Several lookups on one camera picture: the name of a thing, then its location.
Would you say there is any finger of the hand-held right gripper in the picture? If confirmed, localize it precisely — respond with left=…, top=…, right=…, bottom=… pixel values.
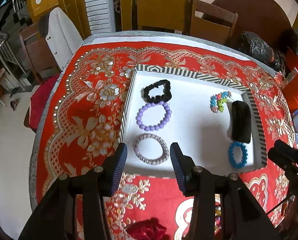
left=267, top=139, right=298, bottom=178

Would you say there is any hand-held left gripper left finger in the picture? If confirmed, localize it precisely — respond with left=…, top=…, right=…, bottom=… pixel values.
left=19, top=142, right=128, bottom=240

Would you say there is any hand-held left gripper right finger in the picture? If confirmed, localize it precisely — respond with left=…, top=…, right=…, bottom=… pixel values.
left=169, top=142, right=282, bottom=240

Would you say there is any silver woven bangle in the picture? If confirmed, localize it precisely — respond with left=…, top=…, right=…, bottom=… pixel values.
left=133, top=133, right=170, bottom=166

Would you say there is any white tray with striped border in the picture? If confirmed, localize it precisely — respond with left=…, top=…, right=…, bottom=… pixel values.
left=118, top=64, right=268, bottom=179

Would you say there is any blue bracelet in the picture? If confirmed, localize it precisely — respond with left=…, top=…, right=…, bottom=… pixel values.
left=228, top=141, right=248, bottom=169

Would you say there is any black case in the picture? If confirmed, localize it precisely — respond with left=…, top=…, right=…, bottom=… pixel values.
left=230, top=100, right=253, bottom=144

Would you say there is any purple bead bracelet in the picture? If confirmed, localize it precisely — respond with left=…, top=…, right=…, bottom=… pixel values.
left=136, top=103, right=172, bottom=132

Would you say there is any multicolour bracelet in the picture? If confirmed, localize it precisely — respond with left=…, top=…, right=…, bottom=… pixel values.
left=209, top=91, right=232, bottom=113

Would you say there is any black scrunchie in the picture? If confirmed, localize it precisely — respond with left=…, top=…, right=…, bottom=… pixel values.
left=143, top=79, right=172, bottom=103

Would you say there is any red floral tablecloth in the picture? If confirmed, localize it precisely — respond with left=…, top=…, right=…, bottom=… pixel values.
left=36, top=41, right=298, bottom=240

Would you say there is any red scrunchie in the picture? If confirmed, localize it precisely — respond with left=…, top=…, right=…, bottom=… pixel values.
left=126, top=217, right=171, bottom=240

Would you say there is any red cloth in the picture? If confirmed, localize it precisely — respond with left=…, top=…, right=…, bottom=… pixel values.
left=25, top=75, right=60, bottom=133

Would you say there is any black plastic bag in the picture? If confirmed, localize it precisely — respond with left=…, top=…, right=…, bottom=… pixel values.
left=280, top=29, right=298, bottom=60
left=235, top=31, right=287, bottom=73

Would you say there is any round dark wooden table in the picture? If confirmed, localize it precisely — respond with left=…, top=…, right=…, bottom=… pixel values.
left=210, top=0, right=298, bottom=48

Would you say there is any brown slatted wooden chair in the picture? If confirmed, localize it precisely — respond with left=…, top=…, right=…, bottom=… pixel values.
left=190, top=0, right=239, bottom=44

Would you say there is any yellow wooden chair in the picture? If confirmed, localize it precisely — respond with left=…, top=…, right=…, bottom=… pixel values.
left=136, top=0, right=192, bottom=34

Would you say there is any white louvred door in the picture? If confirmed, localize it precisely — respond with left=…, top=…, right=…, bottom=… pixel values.
left=82, top=0, right=117, bottom=34

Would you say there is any metal stair railing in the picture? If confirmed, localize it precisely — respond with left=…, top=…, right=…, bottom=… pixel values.
left=0, top=29, right=26, bottom=90

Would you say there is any thin black cable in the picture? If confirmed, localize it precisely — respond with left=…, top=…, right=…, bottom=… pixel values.
left=265, top=192, right=295, bottom=215

